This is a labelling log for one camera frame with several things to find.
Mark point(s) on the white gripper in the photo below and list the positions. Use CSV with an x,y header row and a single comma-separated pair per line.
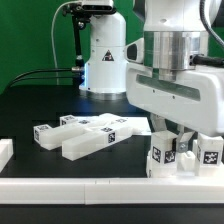
x,y
195,100

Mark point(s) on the white chair seat block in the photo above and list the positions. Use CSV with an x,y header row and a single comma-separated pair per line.
x,y
182,164

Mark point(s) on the white chair side frame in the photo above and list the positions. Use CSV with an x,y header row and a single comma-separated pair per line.
x,y
84,135

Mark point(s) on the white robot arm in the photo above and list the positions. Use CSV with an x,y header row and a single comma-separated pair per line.
x,y
169,72

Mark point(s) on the white flat chair panel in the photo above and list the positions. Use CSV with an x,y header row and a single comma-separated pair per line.
x,y
140,126

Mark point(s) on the white border fence frame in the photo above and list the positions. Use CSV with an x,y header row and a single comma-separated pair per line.
x,y
37,176

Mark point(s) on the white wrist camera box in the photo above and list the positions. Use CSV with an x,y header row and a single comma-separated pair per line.
x,y
135,51

